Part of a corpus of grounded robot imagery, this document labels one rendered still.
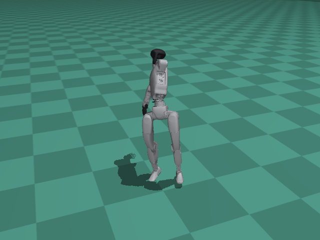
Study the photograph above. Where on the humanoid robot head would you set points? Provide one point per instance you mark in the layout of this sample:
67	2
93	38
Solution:
157	54

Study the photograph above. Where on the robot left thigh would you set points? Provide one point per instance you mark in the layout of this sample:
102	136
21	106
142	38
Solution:
174	129

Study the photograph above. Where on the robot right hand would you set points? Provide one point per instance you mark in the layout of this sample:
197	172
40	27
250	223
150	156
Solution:
144	110

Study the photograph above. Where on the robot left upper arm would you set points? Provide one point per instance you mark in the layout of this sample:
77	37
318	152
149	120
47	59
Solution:
161	63

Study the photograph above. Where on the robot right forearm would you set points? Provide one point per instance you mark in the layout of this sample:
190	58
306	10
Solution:
147	97

